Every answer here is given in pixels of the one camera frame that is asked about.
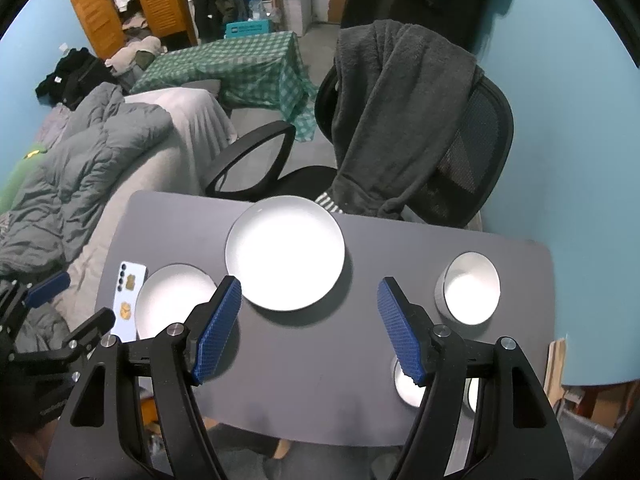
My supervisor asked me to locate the beige clothes pile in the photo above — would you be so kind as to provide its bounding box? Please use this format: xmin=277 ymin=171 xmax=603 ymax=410
xmin=104 ymin=35 xmax=168 ymax=78

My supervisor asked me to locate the black clothes pile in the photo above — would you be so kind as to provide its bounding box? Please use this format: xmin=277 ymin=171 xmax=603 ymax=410
xmin=35 ymin=47 xmax=121 ymax=111

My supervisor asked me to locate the dark grey fleece robe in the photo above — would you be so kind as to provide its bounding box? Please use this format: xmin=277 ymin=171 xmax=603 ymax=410
xmin=315 ymin=19 xmax=485 ymax=218

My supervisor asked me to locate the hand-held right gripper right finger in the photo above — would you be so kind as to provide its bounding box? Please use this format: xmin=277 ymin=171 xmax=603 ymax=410
xmin=376 ymin=276 xmax=576 ymax=480

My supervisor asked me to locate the medium white plate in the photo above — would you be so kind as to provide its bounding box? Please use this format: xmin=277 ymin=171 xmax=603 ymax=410
xmin=135 ymin=263 xmax=219 ymax=341

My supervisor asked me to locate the green plush toy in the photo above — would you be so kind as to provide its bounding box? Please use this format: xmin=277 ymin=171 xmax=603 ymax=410
xmin=0 ymin=142 xmax=51 ymax=211

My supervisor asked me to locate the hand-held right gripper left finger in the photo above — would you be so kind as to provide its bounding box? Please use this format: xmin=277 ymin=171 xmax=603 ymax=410
xmin=47 ymin=275 xmax=243 ymax=480

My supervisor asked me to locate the white bowl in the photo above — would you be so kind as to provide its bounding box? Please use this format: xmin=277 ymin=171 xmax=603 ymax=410
xmin=434 ymin=251 xmax=501 ymax=326
xmin=391 ymin=357 xmax=483 ymax=418

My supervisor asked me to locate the teal plastic crate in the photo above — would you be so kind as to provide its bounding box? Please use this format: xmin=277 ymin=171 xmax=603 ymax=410
xmin=225 ymin=20 xmax=273 ymax=39

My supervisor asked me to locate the light blue smartphone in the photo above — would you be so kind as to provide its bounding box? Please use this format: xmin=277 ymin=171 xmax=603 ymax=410
xmin=109 ymin=261 xmax=149 ymax=341

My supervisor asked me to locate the black mesh office chair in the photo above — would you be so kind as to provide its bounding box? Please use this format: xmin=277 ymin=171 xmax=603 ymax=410
xmin=202 ymin=67 xmax=516 ymax=228

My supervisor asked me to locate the green checkered tablecloth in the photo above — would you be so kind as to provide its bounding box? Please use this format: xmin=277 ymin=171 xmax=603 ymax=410
xmin=129 ymin=31 xmax=318 ymax=143

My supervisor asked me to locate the light wooden board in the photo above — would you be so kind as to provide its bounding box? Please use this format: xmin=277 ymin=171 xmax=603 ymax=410
xmin=542 ymin=337 xmax=568 ymax=401

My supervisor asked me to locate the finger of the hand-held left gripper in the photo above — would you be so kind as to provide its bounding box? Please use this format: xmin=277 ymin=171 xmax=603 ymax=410
xmin=9 ymin=307 xmax=117 ymax=375
xmin=0 ymin=270 xmax=71 ymax=346

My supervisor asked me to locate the grey quilted duvet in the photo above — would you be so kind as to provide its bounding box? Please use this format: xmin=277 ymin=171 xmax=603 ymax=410
xmin=0 ymin=82 xmax=174 ymax=356

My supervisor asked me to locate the grey fabric bag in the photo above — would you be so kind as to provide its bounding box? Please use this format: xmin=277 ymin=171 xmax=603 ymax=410
xmin=560 ymin=400 xmax=626 ymax=480

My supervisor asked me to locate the orange wooden wardrobe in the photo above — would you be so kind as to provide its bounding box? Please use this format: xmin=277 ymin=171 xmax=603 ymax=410
xmin=59 ymin=0 xmax=198 ymax=61

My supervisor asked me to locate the large white plate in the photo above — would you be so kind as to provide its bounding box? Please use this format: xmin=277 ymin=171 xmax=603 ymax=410
xmin=224 ymin=196 xmax=347 ymax=312

